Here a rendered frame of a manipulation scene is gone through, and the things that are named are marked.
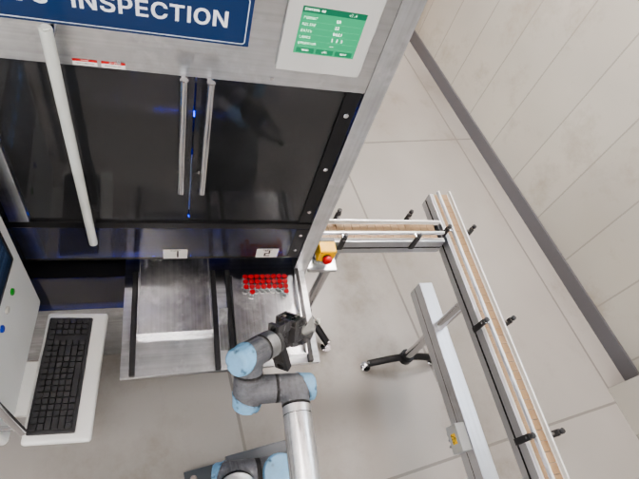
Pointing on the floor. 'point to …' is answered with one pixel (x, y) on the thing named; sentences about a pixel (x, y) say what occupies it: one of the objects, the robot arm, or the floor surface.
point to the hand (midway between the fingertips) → (309, 327)
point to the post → (361, 124)
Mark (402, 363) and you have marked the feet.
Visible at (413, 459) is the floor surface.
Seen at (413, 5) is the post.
